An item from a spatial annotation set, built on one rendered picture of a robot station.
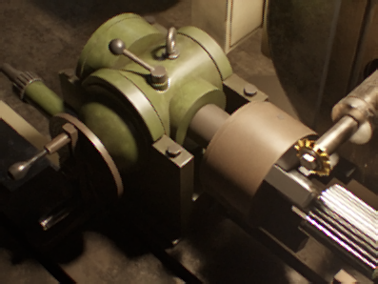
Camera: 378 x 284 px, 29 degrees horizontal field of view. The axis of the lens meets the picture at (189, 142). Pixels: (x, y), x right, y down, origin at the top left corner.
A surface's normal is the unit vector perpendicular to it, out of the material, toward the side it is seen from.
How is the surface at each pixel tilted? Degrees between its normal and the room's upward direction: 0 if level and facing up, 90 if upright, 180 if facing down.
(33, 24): 0
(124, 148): 70
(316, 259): 0
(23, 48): 0
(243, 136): 21
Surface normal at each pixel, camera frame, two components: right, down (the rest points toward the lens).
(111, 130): -0.18, 0.07
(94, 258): 0.00, -0.65
